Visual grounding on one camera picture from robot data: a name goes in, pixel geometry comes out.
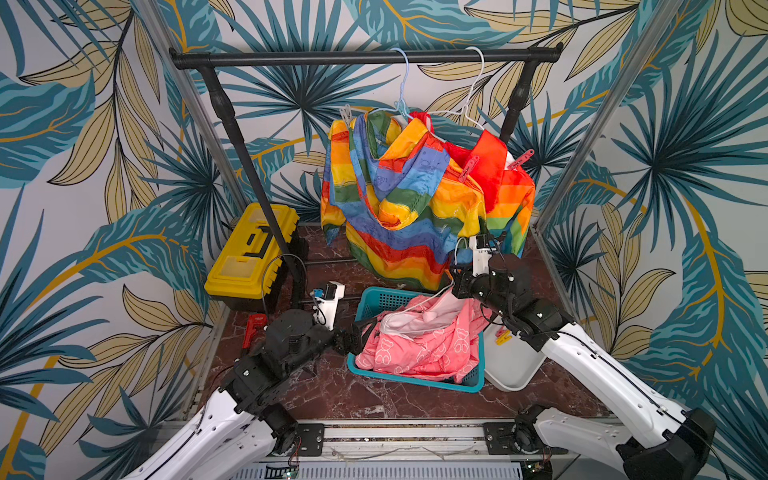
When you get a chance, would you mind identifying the pink bear-print jacket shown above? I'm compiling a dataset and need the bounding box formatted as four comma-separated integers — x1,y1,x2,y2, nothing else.
354,292,487,383

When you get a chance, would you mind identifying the yellow clothespin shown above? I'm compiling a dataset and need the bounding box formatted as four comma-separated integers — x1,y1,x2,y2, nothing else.
495,331,515,345

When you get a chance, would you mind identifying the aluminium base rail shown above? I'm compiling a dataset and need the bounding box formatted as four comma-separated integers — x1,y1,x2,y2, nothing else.
140,418,607,480

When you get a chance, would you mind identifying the white wire hanger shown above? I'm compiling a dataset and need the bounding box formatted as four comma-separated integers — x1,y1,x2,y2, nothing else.
380,275,465,338
428,46,486,129

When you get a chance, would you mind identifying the rainbow striped jacket left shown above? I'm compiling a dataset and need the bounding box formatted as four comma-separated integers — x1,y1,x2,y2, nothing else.
321,111,486,291

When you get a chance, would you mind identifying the rainbow jacket red hood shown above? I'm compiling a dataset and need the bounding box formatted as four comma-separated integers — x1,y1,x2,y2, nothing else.
388,112,535,269

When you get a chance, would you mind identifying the teal plastic basket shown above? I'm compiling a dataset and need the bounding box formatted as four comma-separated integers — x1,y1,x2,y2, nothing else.
347,287,485,393

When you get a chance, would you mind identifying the white plastic tray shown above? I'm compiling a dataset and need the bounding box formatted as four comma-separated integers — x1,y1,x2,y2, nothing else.
483,324,546,392

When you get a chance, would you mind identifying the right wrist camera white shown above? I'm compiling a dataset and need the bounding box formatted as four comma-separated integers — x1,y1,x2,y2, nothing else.
469,233,496,277

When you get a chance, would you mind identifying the white clear clothespin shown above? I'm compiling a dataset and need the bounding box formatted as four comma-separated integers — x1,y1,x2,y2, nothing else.
340,104,355,127

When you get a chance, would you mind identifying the left aluminium frame post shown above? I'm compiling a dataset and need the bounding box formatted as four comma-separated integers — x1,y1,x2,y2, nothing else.
134,0,248,215

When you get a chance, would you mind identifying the teal clothespin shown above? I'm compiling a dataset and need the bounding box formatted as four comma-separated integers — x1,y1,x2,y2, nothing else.
395,99,410,120

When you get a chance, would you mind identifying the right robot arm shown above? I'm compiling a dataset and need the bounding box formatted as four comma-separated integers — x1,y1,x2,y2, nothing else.
450,255,716,479

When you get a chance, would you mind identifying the right aluminium frame post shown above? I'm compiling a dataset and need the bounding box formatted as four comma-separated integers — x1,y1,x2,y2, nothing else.
532,0,683,237

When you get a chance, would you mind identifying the yellow black toolbox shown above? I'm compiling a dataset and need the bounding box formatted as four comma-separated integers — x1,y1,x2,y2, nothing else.
204,203,308,313

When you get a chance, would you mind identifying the aluminium frame post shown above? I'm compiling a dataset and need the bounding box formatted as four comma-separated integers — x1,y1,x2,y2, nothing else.
532,0,683,237
134,0,248,215

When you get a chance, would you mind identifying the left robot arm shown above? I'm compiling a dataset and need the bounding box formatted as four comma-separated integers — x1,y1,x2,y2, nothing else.
126,309,377,479

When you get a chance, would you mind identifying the black clothes rack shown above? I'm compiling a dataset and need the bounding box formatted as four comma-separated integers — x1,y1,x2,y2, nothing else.
169,42,564,281

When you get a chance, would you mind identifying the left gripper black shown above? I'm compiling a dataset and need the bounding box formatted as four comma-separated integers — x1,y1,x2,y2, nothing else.
286,304,378,376

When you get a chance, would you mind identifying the red pipe wrench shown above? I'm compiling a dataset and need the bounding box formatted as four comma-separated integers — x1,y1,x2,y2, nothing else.
242,313,268,351

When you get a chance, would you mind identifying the light blue wire hanger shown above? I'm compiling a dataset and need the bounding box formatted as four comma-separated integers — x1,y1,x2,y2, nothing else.
390,47,413,120

